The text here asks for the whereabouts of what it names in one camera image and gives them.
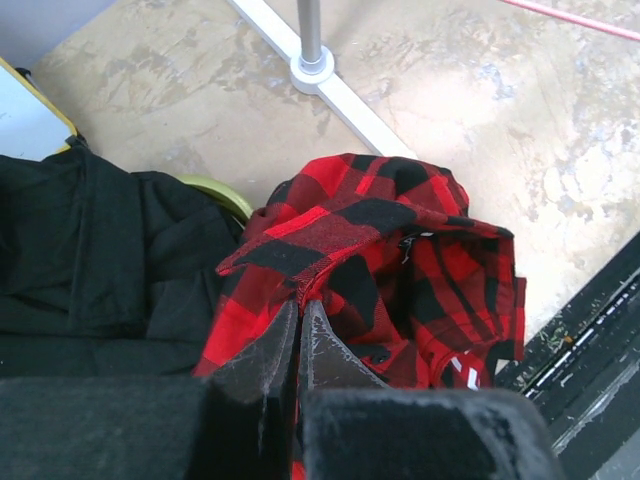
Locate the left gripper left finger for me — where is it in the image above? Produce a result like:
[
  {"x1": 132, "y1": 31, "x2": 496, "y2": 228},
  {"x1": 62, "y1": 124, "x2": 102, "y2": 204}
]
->
[{"x1": 209, "y1": 300, "x2": 300, "y2": 404}]

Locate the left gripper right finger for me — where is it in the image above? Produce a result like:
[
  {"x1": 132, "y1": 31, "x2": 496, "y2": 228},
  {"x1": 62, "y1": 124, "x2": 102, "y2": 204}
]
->
[{"x1": 298, "y1": 300, "x2": 389, "y2": 393}]

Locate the red black plaid shirt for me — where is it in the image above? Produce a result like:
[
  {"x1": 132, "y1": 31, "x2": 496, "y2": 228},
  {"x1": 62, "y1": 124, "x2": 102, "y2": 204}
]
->
[{"x1": 192, "y1": 153, "x2": 529, "y2": 480}]

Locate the single pink hanger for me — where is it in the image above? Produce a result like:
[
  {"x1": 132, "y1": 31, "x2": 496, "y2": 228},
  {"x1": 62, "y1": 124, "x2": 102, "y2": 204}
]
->
[{"x1": 501, "y1": 0, "x2": 640, "y2": 42}]

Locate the green laundry basket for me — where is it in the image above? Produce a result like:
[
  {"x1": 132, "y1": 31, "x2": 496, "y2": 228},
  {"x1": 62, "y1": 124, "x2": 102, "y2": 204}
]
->
[{"x1": 177, "y1": 175, "x2": 253, "y2": 225}]

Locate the black garment pile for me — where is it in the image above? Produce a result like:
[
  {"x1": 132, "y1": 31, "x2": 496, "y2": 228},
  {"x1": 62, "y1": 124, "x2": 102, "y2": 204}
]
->
[{"x1": 1, "y1": 147, "x2": 241, "y2": 377}]

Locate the white clothes rack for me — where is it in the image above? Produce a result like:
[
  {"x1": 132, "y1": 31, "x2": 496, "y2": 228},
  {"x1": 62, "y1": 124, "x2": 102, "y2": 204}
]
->
[{"x1": 230, "y1": 0, "x2": 417, "y2": 158}]

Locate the white whiteboard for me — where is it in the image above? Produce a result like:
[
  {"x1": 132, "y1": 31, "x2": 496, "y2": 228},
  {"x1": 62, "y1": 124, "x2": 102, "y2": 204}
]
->
[{"x1": 0, "y1": 59, "x2": 81, "y2": 161}]

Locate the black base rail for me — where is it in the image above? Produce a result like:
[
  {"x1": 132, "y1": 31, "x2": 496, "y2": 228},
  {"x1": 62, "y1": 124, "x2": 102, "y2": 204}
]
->
[{"x1": 496, "y1": 236, "x2": 639, "y2": 453}]

